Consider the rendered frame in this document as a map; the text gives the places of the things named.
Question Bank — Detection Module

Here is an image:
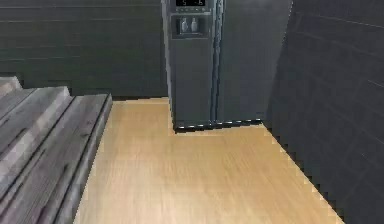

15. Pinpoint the grey double door fridge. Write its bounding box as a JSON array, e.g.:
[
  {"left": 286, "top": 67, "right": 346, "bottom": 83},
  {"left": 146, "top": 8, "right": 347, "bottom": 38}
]
[{"left": 161, "top": 0, "right": 294, "bottom": 133}]

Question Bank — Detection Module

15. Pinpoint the grey wooden plank table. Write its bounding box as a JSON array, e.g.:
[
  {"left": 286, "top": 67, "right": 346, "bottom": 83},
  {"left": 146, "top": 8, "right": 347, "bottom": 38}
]
[{"left": 0, "top": 75, "right": 114, "bottom": 224}]

